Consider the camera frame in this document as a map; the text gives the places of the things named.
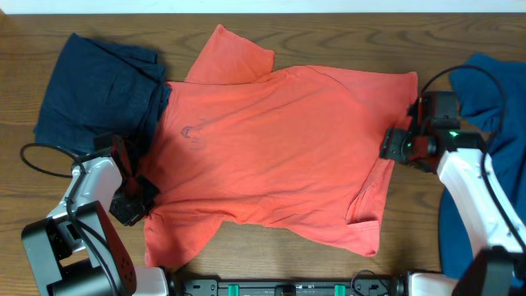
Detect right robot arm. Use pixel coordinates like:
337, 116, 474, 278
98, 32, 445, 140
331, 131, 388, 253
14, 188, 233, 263
379, 91, 525, 295

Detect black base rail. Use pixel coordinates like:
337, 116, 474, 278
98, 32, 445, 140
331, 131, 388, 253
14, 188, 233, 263
176, 275, 408, 296

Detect folded dark navy garment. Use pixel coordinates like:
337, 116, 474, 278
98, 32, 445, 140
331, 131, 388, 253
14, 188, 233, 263
34, 34, 170, 155

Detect coral red t-shirt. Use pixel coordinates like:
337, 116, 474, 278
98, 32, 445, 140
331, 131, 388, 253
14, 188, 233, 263
141, 26, 418, 267

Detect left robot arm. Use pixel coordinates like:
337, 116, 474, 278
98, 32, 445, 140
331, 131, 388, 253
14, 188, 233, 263
21, 134, 170, 296

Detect blue garment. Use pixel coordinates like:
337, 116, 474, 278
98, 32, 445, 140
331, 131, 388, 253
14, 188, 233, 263
439, 53, 525, 280

